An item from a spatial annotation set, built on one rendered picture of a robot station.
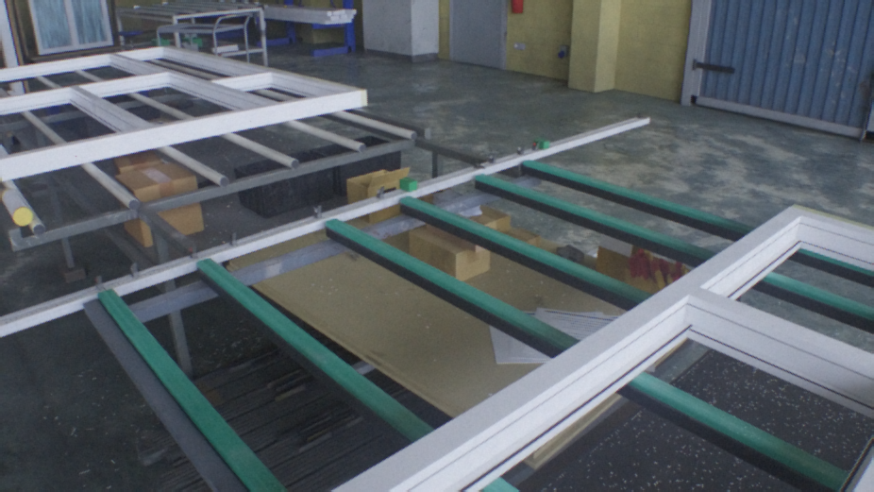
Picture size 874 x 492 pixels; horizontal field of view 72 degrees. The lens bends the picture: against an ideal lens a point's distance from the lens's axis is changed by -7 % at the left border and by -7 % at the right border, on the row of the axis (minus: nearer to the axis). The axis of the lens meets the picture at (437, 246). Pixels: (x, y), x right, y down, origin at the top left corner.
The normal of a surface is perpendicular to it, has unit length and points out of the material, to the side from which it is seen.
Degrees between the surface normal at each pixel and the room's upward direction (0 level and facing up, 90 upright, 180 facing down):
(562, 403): 90
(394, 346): 0
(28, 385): 0
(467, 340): 0
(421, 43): 90
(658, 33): 90
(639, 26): 90
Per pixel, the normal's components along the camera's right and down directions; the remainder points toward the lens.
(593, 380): 0.67, 0.31
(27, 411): 0.00, -0.91
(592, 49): -0.74, 0.28
